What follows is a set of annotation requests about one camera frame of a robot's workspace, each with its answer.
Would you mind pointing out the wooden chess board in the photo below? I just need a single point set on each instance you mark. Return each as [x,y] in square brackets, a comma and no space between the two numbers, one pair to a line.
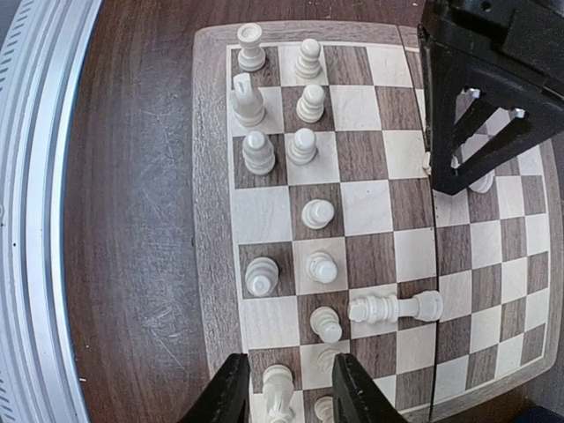
[496,258]

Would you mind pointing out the white king piece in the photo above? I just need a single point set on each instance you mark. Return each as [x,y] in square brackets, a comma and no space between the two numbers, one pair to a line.
[426,306]

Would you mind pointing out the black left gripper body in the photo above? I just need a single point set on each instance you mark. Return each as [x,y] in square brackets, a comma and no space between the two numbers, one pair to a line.
[523,38]

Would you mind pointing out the white rook corner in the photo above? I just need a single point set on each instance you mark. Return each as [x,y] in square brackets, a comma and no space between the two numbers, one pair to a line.
[251,57]
[323,409]

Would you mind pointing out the small white pawn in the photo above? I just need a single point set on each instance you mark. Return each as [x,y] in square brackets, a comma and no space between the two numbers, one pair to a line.
[317,213]

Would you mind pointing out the edge white pawn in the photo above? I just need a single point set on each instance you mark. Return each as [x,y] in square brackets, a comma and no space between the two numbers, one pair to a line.
[307,64]

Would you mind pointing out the white knight piece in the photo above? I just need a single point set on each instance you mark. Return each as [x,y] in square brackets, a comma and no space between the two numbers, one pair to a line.
[278,390]

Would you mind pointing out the dark blue cup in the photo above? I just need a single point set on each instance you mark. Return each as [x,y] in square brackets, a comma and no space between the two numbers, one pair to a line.
[539,414]

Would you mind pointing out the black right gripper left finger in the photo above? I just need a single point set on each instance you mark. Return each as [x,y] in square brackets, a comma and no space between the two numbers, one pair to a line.
[226,396]

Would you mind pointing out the white pawn cluster piece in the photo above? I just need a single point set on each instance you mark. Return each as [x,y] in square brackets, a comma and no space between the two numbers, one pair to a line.
[302,147]

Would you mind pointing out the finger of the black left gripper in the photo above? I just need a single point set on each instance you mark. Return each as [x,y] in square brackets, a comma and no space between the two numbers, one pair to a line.
[466,79]

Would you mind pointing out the white queen piece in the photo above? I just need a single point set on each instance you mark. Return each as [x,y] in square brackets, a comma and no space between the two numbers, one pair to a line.
[481,185]

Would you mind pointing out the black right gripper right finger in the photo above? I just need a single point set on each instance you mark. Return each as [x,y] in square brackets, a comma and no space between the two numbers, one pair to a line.
[356,398]

